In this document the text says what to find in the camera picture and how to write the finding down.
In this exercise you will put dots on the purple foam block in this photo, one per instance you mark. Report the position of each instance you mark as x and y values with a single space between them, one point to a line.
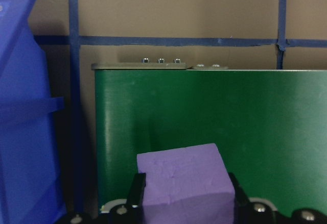
184 173

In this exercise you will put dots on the green conveyor belt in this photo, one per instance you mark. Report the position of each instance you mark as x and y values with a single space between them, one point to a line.
230 119

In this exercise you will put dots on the blue plastic storage bin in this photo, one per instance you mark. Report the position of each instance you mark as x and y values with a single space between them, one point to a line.
23 106

